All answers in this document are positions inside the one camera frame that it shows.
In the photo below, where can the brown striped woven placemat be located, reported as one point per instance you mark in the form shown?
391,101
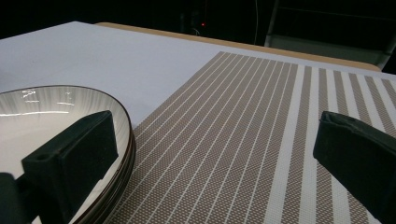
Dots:
233,140

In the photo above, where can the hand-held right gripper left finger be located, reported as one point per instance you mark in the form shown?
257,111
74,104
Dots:
77,155

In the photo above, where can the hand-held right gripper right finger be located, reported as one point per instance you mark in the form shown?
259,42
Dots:
358,155

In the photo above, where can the white metal desk frame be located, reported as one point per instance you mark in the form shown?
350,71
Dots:
327,46

